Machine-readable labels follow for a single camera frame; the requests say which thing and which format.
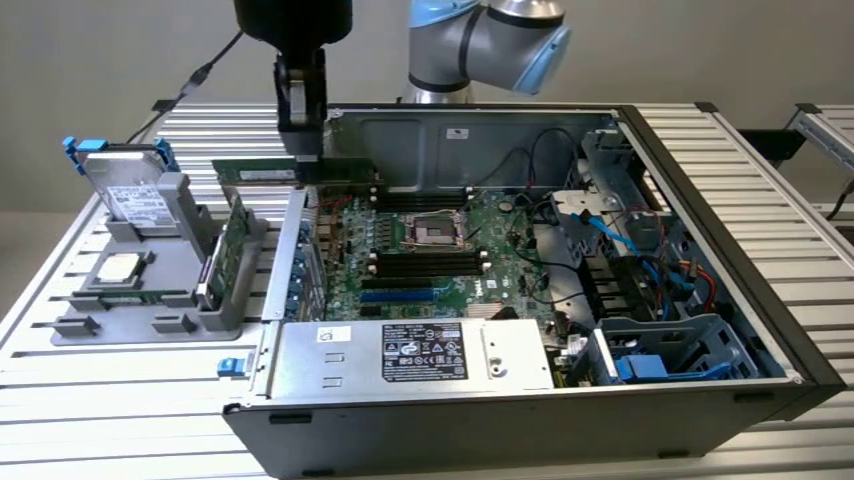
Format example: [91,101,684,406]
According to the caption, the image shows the blue expansion slot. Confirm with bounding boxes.
[359,289,436,303]

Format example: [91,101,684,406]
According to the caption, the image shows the CPU socket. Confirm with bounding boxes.
[398,211,470,250]

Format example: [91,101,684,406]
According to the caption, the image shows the black open PC case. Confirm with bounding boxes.
[221,102,849,479]

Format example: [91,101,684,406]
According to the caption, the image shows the silver power supply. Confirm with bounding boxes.
[264,319,556,397]

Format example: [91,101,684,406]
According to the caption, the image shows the silver chipset heatsink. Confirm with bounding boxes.
[466,302,520,322]

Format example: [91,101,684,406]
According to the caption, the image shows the metal optical drive cage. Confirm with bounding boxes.
[551,128,672,254]

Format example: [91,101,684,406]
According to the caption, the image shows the grey-blue disk bay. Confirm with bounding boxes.
[595,313,761,387]

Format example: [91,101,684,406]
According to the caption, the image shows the grey parts rack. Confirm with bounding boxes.
[51,171,272,347]

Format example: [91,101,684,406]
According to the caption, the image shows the black looped wire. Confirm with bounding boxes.
[478,127,583,202]

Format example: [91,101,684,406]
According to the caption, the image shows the silver CPU chip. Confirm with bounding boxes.
[88,251,153,290]

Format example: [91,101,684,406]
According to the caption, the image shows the green RAM stick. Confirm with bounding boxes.
[211,156,379,187]
[80,289,189,305]

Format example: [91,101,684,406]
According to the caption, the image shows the grey side cable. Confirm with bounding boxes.
[826,180,854,221]

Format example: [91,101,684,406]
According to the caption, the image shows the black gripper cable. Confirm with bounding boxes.
[124,28,245,146]

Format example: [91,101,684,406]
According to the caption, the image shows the orange and red wires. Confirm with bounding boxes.
[671,258,720,312]

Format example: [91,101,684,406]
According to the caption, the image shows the green graphics card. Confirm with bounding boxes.
[197,193,253,312]

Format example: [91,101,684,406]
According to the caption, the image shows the hard disk with blue caddy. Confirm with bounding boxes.
[60,136,177,232]

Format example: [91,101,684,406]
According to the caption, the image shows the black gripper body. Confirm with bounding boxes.
[232,0,355,52]

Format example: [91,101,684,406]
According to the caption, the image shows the black expansion slot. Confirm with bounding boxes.
[360,277,434,291]

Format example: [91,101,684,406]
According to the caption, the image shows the blue SATA wire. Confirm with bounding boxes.
[571,212,696,304]

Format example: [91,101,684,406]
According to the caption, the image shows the black table bracket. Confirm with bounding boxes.
[735,128,806,162]

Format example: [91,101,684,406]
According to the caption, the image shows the blue drive caddy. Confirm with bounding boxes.
[615,354,670,385]

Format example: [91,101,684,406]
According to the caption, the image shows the green motherboard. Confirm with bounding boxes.
[311,191,563,322]

